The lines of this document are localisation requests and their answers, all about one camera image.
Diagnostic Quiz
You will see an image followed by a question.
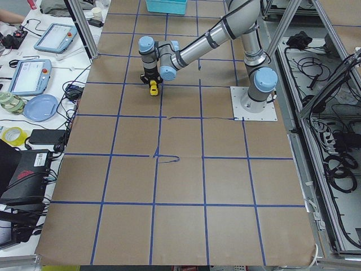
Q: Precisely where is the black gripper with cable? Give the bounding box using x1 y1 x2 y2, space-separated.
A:
139 73 163 84

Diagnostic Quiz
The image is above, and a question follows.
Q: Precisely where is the yellow toy beetle car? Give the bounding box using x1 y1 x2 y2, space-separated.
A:
149 80 159 96

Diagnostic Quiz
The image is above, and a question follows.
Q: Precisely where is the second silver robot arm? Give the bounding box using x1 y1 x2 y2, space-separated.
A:
138 1 271 102

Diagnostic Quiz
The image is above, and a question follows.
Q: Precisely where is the light blue plastic bin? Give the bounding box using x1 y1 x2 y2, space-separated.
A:
146 0 188 15

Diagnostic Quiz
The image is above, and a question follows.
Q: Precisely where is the blue teach pendant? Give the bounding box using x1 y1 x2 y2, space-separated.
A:
8 59 52 97
34 23 78 54

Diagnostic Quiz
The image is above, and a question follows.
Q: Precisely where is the light blue plate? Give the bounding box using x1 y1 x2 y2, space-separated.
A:
23 94 58 122

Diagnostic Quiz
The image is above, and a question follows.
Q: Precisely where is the black power adapter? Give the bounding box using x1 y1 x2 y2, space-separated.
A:
28 129 65 145

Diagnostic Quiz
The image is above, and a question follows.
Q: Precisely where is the camouflage tape roll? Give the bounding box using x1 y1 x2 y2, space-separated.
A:
1 92 28 115

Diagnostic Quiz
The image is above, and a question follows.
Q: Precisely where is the yellow tape roll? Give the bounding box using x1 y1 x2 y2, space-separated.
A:
1 127 28 147

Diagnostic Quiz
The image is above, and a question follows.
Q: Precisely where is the black computer box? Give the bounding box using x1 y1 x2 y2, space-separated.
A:
1 147 52 206

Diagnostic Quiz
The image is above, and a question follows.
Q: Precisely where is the aluminium frame post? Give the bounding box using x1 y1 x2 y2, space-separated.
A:
64 0 99 60

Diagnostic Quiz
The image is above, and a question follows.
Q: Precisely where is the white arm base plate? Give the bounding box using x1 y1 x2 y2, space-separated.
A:
230 86 278 121

